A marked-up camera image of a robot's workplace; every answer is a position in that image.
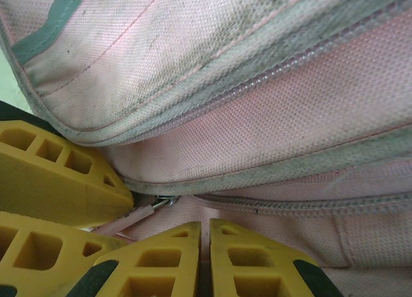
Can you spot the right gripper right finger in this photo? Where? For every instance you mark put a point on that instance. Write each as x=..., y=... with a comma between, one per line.
x=257, y=264

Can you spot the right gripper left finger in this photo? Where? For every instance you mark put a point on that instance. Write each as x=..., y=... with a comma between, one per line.
x=154, y=268

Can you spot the pink student backpack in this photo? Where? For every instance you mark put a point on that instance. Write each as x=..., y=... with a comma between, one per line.
x=241, y=100

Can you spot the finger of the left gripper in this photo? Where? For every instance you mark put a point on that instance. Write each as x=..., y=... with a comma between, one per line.
x=42, y=252
x=48, y=174

